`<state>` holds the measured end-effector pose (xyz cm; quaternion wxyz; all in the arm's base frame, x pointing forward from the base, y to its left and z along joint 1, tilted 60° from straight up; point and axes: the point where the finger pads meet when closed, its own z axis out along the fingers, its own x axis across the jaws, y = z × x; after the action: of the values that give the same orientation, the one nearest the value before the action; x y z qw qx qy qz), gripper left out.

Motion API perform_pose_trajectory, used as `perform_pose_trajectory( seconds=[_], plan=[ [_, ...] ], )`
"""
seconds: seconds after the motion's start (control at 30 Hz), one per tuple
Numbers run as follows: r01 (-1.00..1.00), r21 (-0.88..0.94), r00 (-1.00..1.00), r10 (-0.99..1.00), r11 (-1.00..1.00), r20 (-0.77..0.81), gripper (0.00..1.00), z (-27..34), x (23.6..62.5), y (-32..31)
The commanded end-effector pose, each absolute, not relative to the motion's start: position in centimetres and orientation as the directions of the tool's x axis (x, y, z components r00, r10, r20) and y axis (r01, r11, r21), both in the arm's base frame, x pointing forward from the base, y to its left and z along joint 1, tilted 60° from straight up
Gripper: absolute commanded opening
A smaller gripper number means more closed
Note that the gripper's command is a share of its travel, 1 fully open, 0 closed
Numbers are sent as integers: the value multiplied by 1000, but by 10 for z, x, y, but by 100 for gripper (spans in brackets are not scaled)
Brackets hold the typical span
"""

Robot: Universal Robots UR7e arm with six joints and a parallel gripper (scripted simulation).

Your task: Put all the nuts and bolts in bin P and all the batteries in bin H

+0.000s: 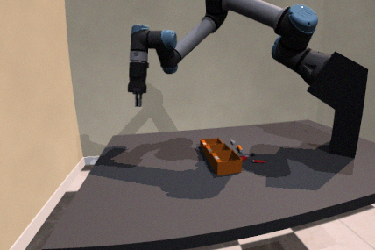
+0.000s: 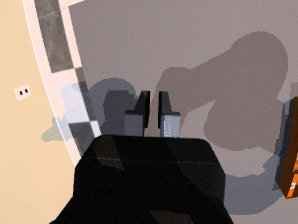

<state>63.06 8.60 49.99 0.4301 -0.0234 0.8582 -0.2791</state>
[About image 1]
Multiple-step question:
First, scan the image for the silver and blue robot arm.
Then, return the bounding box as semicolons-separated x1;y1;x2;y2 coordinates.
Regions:
131;0;331;86

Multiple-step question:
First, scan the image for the red usb stick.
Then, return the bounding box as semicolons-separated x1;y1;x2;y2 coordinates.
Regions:
240;155;249;161

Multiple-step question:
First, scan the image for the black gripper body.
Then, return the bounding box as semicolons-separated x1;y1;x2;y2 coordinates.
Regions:
128;51;149;93

